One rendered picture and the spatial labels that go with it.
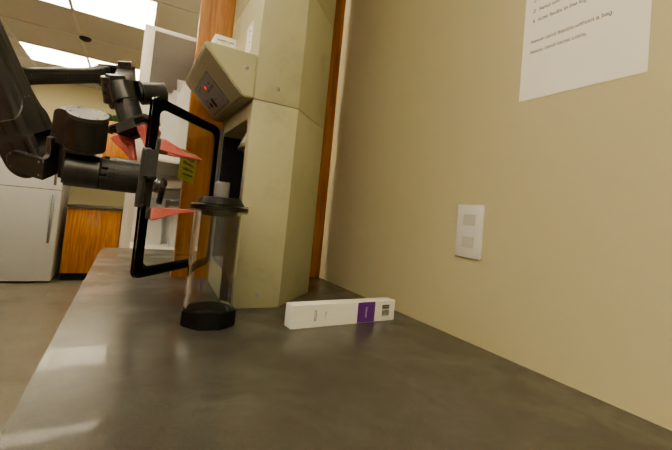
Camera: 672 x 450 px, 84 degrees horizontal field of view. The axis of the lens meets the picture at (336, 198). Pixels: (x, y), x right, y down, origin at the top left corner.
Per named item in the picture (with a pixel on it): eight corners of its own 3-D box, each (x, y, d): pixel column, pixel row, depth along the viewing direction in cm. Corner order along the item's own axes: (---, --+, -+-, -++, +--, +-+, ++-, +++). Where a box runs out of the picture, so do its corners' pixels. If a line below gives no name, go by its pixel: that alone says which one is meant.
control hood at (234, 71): (222, 122, 113) (226, 90, 113) (253, 98, 84) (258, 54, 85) (181, 114, 107) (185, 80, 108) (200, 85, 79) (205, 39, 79)
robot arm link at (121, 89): (105, 86, 94) (109, 74, 89) (135, 87, 98) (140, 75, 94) (112, 112, 93) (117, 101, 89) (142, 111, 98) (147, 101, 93)
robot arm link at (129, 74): (119, 92, 133) (116, 60, 129) (137, 93, 135) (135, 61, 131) (102, 111, 96) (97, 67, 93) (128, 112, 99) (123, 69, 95)
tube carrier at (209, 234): (233, 308, 79) (244, 206, 80) (240, 324, 69) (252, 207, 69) (178, 308, 75) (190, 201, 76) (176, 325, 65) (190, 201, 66)
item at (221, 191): (240, 217, 78) (243, 185, 79) (246, 219, 70) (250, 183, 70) (193, 213, 75) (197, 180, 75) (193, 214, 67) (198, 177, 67)
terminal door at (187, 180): (205, 263, 109) (220, 128, 111) (132, 280, 79) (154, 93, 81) (202, 263, 109) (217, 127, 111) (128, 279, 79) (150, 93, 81)
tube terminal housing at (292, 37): (284, 279, 123) (307, 49, 126) (331, 305, 94) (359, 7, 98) (205, 279, 111) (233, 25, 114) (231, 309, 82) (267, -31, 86)
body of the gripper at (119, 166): (155, 148, 64) (104, 139, 60) (146, 208, 63) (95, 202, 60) (152, 152, 70) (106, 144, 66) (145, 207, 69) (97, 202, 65)
